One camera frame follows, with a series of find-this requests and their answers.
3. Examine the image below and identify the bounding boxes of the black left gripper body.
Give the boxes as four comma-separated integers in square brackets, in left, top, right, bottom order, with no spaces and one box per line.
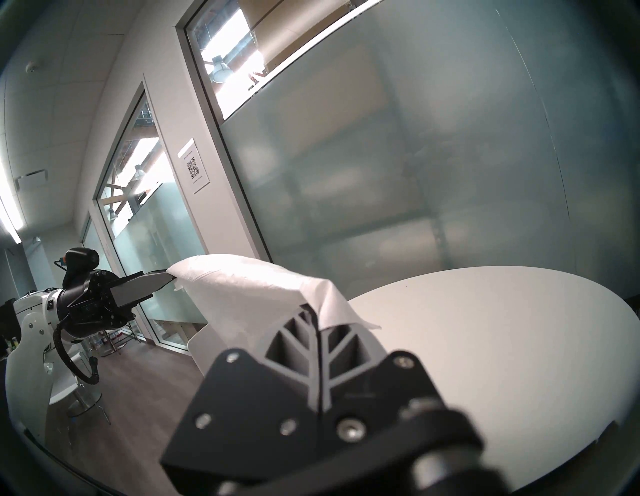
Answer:
[55,271,134,342]

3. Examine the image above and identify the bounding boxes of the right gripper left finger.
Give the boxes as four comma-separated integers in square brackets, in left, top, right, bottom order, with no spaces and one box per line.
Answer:
[160,302,323,493]

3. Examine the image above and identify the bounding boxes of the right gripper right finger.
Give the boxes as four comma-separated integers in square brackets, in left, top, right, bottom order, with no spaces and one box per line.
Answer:
[319,324,482,452]

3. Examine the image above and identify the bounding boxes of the white paper napkin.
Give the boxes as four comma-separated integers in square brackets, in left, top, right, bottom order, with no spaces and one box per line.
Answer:
[166,254,382,373]

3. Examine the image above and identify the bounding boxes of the ceiling light strip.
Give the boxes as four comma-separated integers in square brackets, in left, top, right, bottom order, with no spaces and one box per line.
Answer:
[0,192,23,246]

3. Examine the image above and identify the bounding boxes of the QR code paper sign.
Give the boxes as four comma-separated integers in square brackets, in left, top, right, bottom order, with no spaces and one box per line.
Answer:
[177,138,211,195]

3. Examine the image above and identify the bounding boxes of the ceiling air vent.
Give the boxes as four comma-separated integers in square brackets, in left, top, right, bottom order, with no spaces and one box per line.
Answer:
[15,170,49,192]

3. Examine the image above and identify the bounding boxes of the grey pendant lamp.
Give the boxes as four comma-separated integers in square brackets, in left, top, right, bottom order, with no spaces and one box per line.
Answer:
[210,55,234,85]

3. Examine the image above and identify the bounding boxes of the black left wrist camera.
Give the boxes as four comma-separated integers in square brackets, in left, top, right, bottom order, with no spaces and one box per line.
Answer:
[62,247,101,281]

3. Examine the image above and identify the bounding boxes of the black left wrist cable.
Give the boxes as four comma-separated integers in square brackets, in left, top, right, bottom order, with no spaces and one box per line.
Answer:
[54,320,101,386]

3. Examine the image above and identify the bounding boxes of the white chair with handle slot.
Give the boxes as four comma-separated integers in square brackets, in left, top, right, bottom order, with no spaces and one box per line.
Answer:
[187,320,226,373]

